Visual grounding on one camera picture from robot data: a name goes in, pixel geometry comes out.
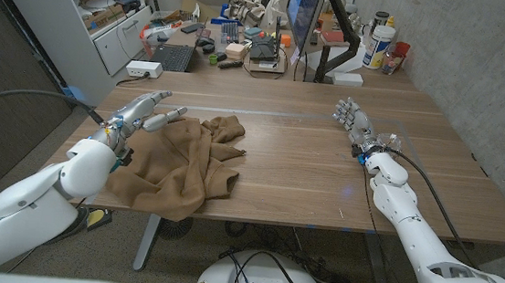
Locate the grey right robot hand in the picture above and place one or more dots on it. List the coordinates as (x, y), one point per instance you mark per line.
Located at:
(358, 123)

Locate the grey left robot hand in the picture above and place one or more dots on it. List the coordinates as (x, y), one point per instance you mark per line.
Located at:
(128, 114)

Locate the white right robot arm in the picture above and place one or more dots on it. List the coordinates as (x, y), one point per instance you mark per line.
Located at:
(418, 243)

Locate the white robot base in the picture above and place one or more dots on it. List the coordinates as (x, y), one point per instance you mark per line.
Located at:
(222, 281)

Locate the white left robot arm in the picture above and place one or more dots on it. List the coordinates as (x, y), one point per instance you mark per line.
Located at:
(21, 213)

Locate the brown jacket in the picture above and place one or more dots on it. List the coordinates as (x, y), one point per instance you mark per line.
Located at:
(181, 167)

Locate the small white box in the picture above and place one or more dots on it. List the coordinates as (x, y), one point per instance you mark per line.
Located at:
(348, 79)

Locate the white power strip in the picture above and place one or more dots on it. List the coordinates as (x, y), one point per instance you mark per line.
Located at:
(142, 68)

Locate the clear glass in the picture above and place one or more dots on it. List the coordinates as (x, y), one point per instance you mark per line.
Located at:
(391, 63)

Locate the black keyboard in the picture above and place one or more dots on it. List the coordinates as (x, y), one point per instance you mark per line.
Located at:
(173, 57)

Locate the white wipes canister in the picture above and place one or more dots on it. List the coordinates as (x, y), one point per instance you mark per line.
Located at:
(377, 47)

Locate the red cup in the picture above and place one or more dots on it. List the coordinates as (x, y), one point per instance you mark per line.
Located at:
(402, 48)

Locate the cardboard box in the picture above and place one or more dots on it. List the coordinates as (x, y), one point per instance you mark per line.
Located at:
(103, 17)

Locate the small green cup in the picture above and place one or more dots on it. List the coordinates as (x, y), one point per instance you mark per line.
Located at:
(213, 59)

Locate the black phone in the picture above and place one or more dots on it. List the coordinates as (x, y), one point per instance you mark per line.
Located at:
(192, 28)

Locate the yellow black floor object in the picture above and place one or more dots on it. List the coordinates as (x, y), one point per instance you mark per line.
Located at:
(97, 217)

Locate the white shelf cabinet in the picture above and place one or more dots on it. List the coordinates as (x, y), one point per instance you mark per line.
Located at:
(60, 28)

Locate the orange cube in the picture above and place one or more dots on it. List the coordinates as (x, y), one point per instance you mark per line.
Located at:
(285, 40)

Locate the black remote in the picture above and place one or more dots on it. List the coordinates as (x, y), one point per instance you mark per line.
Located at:
(230, 65)

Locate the black device with antenna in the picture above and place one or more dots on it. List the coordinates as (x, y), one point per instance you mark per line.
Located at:
(263, 48)

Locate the black floor fan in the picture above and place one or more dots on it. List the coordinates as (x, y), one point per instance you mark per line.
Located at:
(175, 227)

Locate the beige box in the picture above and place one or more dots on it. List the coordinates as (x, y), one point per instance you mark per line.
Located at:
(235, 50)

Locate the computer monitor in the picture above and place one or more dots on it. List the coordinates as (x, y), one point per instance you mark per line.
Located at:
(303, 8)

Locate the grey table leg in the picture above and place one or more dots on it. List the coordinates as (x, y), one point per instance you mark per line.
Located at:
(146, 242)
(377, 262)

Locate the small dark keyboard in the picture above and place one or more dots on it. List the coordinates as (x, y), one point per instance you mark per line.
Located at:
(230, 32)

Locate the white bag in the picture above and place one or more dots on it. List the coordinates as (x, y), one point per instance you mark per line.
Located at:
(277, 6)

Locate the plaid cloth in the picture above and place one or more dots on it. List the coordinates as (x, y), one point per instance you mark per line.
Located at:
(246, 9)

